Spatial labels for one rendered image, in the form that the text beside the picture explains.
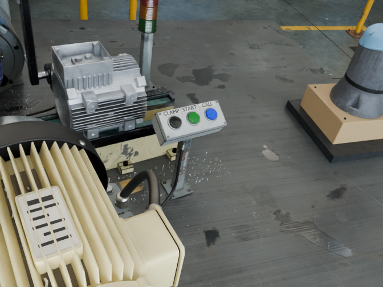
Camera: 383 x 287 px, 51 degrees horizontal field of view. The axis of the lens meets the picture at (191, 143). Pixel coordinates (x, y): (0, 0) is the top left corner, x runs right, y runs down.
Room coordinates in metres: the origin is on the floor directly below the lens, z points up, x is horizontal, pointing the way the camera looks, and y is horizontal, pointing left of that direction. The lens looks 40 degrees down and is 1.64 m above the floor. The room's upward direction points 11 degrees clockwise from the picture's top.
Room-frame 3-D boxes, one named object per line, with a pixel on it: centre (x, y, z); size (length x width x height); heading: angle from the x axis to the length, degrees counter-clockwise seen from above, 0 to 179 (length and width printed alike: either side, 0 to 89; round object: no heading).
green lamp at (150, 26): (1.28, 0.22, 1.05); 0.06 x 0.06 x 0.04
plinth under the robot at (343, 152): (1.24, -0.54, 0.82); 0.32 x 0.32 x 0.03; 24
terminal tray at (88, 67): (0.85, 0.30, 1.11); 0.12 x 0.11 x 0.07; 127
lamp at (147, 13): (1.28, 0.22, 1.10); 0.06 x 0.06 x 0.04
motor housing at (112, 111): (0.87, 0.27, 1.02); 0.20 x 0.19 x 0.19; 127
